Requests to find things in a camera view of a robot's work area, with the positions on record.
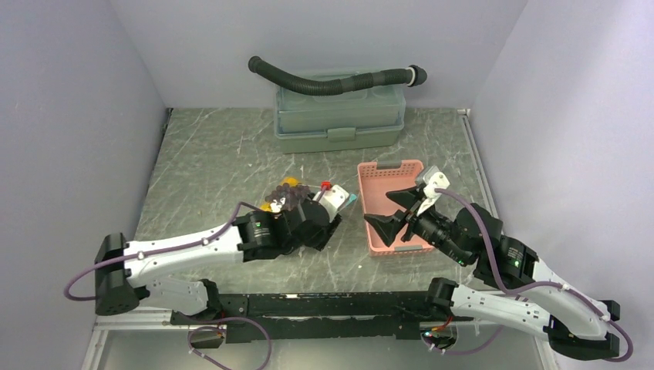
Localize yellow mango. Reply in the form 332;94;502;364
280;177;301;188

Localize green plastic storage box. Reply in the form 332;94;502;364
274;86;406;154

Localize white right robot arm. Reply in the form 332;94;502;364
364;185;633;362

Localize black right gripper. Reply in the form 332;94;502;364
362;185;469;264

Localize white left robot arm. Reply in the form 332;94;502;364
94;193;348;324

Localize dark red grape bunch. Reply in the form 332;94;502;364
265;184;312;213

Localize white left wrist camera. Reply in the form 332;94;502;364
312;181;358;221

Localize pink perforated plastic basket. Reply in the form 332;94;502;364
357;160;450;257

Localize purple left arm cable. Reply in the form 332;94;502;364
63;201;261;302

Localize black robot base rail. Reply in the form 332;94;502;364
170;291;453;344

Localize black corrugated hose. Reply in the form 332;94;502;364
247;55;428;97

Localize clear zip top bag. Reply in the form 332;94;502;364
260;177;335;213

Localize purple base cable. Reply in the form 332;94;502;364
187;316;273;370

